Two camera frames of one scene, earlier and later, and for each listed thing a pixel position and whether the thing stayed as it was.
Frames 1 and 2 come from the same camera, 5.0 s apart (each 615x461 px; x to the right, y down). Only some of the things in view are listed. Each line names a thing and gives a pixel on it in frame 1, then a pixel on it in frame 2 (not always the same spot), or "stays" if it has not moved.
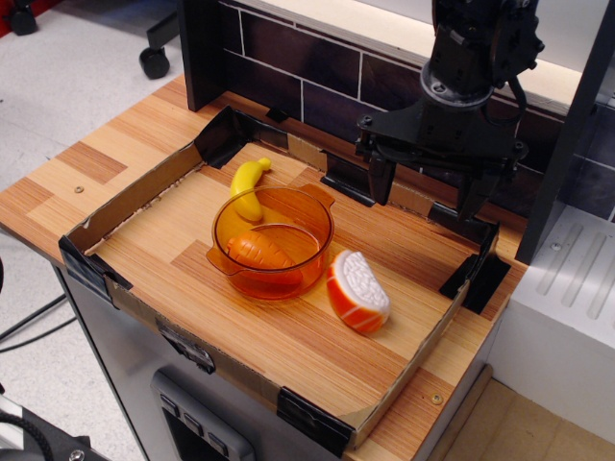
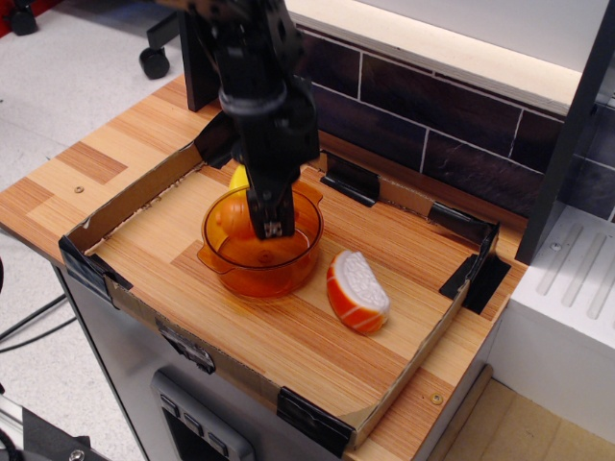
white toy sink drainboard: [556, 342] stays
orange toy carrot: [263, 260] -> [232, 216]
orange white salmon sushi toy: [356, 292] stays
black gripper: [455, 133] -> [275, 135]
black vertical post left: [202, 33] stays
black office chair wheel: [154, 61] stays
